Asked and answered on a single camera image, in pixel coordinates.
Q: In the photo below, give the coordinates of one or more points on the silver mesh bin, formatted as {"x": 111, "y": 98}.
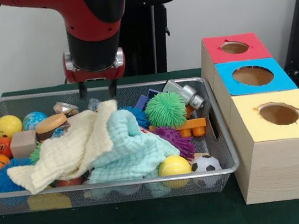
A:
{"x": 220, "y": 141}

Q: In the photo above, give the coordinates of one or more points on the purple spiky rubber ball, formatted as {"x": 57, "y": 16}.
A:
{"x": 178, "y": 141}

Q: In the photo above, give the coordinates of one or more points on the yellow tennis ball toy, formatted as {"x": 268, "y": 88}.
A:
{"x": 174, "y": 166}

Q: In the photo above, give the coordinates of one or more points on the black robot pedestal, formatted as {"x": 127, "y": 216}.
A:
{"x": 155, "y": 33}

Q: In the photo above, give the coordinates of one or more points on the small soccer ball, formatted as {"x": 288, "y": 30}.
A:
{"x": 205, "y": 164}

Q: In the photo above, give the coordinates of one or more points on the green spiky rubber ball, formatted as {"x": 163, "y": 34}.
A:
{"x": 166, "y": 109}

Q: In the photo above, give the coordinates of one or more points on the blue globe ball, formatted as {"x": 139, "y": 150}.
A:
{"x": 35, "y": 119}

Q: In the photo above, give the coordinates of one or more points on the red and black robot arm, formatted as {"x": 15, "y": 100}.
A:
{"x": 87, "y": 9}

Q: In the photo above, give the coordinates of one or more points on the mint green muslin cloth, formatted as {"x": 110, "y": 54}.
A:
{"x": 133, "y": 153}

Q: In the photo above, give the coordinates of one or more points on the orange toy brick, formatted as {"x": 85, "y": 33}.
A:
{"x": 196, "y": 124}

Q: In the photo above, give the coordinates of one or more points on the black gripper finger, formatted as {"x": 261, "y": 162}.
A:
{"x": 82, "y": 90}
{"x": 113, "y": 87}

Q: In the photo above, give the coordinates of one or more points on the wooden box with three holes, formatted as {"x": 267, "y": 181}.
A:
{"x": 280, "y": 171}

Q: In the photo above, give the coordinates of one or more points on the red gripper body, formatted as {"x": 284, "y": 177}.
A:
{"x": 97, "y": 75}

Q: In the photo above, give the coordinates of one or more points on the yellow smiley ball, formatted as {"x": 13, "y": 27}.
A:
{"x": 8, "y": 126}

